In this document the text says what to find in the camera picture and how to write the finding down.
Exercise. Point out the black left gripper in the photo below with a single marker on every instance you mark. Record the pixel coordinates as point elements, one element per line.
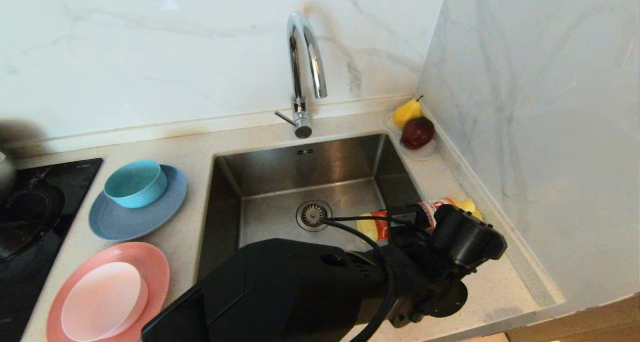
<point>470,239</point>

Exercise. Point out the orange dish soap bottle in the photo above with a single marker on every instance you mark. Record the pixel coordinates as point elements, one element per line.
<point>372,227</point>

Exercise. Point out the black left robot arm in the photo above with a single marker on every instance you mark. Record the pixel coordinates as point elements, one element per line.
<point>280,292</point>

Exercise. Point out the stainless steel sink basin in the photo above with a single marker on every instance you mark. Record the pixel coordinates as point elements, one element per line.
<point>270,182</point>

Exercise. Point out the small white dish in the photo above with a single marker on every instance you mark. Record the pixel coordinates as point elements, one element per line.
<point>424,154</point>

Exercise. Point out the dark red apple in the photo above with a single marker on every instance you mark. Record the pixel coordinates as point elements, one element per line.
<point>417,132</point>

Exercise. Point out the round metal drain strainer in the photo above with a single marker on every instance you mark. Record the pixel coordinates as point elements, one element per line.
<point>312,213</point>

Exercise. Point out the yellow pear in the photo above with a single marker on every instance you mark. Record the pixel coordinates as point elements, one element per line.
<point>406,112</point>

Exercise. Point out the chrome gooseneck faucet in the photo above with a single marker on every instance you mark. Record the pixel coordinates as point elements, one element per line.
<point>300,106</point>

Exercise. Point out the pink plate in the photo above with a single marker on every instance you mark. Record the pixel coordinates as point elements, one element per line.
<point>156,269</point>

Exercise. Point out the teal bowl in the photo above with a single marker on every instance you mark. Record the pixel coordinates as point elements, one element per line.
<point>134,184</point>

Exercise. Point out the blue plate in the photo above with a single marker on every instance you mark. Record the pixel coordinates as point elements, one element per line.
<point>130,228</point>

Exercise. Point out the pale pink bowl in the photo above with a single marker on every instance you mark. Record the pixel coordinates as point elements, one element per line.
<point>105,299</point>

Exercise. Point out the black glass cooktop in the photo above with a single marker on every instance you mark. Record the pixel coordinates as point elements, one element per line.
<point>30,262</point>

